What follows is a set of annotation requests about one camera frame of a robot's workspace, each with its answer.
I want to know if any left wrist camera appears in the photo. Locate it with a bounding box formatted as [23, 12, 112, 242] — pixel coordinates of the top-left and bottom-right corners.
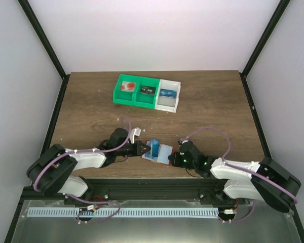
[130, 127, 141, 144]

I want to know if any black card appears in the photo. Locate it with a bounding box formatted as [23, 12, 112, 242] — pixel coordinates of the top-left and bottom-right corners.
[140, 86, 156, 95]

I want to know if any green double bin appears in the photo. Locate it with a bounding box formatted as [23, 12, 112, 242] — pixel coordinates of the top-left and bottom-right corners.
[112, 74, 160, 109]

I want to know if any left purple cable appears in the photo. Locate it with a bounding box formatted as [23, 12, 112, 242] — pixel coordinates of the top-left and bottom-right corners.
[32, 116, 131, 225]

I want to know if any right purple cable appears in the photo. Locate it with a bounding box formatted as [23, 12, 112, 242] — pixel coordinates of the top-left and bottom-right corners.
[181, 127, 298, 223]

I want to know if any black aluminium frame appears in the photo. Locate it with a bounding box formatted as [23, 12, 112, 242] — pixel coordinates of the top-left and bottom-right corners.
[5, 1, 289, 242]

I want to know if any blue credit card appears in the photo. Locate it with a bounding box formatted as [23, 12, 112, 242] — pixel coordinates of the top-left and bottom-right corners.
[149, 139, 160, 157]

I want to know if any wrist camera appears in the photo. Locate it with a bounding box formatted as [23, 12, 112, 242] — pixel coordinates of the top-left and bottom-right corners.
[178, 138, 189, 146]
[130, 127, 141, 144]

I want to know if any purple cable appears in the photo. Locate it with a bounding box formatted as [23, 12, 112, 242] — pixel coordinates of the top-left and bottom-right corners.
[32, 116, 131, 225]
[181, 127, 298, 223]

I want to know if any red white card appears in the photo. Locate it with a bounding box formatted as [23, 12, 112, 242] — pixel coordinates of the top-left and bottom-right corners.
[121, 81, 136, 93]

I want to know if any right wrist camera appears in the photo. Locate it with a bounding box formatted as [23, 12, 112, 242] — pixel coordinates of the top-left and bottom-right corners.
[178, 138, 189, 146]

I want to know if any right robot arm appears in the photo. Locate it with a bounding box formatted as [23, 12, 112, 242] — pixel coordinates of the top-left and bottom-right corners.
[168, 140, 301, 213]

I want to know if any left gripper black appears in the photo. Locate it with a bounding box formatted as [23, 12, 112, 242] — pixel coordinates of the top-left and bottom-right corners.
[116, 141, 151, 157]

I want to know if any white bin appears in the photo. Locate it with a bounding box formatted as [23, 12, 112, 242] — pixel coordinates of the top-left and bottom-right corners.
[155, 79, 181, 113]

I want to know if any light blue slotted cable duct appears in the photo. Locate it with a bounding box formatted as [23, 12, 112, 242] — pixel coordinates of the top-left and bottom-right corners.
[27, 207, 219, 219]

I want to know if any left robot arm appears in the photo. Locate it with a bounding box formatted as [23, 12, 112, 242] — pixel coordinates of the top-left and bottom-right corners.
[26, 128, 151, 205]

